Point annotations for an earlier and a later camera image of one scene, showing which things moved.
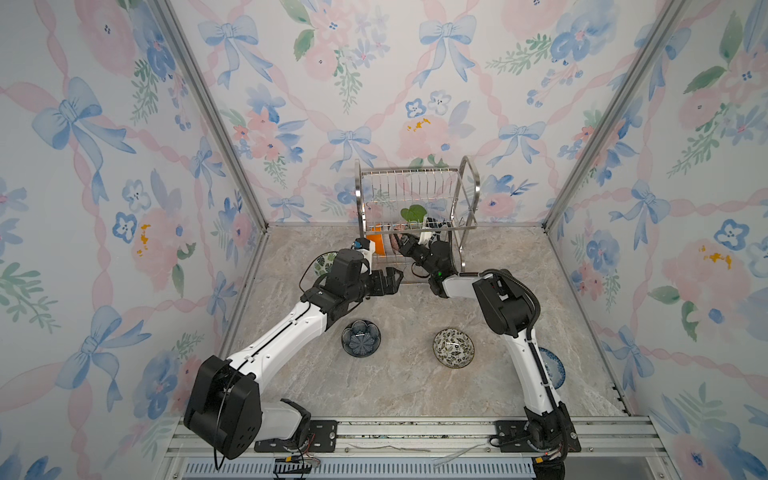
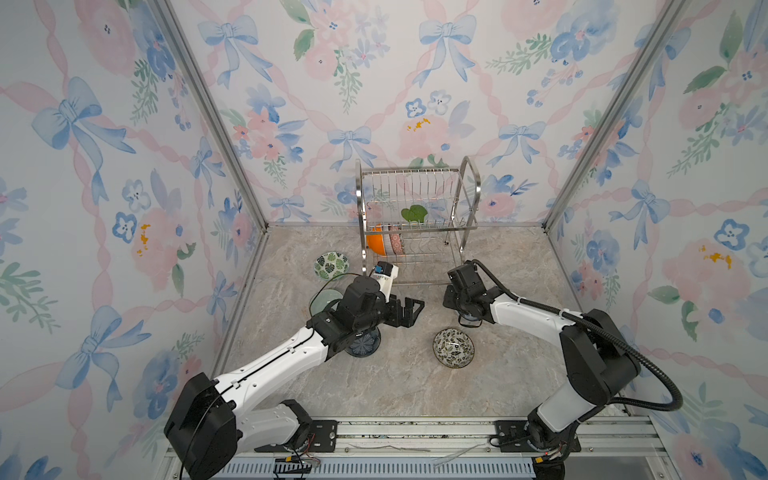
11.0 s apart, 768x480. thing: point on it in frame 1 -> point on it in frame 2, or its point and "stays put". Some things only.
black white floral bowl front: x=453 y=348 stays put
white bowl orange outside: x=377 y=237 stays put
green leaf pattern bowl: x=324 y=262 stays put
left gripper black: x=391 y=285 -> x=408 y=318
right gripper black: x=411 y=247 -> x=447 y=297
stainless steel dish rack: x=398 y=204 stays put
